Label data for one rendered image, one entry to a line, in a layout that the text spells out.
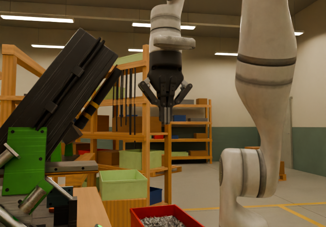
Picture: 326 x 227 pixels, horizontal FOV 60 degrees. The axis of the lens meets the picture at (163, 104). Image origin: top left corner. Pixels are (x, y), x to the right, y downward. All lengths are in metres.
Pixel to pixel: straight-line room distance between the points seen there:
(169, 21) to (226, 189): 0.37
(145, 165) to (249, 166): 3.01
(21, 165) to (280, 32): 0.82
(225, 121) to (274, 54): 10.24
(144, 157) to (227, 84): 7.68
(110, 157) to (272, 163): 3.63
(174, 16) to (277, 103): 0.30
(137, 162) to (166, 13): 3.10
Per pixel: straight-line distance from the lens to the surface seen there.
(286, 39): 0.46
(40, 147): 1.00
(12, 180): 1.00
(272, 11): 0.45
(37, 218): 1.34
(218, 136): 10.57
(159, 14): 0.65
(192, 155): 9.79
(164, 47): 0.61
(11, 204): 1.01
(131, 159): 3.72
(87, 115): 1.20
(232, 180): 0.54
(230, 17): 9.12
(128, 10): 8.50
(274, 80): 0.47
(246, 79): 0.47
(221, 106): 10.65
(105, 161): 4.19
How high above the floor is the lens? 1.28
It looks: 4 degrees up
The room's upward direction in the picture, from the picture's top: straight up
